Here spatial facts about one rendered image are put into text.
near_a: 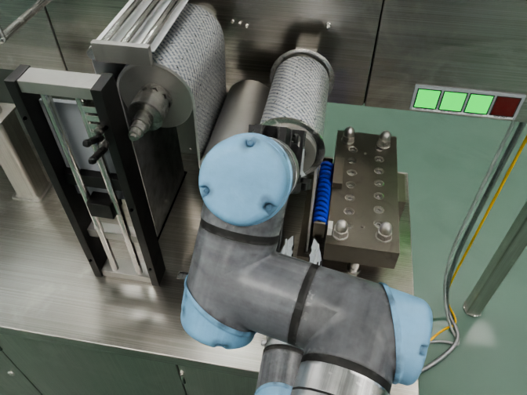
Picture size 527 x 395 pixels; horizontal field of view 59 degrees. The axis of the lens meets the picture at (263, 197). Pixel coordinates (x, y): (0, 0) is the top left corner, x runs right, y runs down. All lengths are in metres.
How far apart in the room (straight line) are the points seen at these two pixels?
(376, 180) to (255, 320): 0.82
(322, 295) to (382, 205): 0.75
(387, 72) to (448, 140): 1.95
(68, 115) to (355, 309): 0.63
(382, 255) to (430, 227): 1.49
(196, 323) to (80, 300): 0.76
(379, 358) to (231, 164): 0.19
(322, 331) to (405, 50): 0.85
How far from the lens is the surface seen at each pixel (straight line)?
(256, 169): 0.37
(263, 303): 0.40
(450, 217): 2.62
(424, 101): 1.22
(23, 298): 1.23
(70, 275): 1.22
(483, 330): 2.27
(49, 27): 1.36
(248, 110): 1.03
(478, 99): 1.23
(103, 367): 1.31
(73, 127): 0.89
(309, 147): 0.88
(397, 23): 1.12
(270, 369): 0.75
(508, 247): 1.92
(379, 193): 1.16
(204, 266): 0.42
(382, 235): 1.04
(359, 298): 0.40
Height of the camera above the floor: 1.84
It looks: 47 degrees down
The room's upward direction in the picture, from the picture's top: straight up
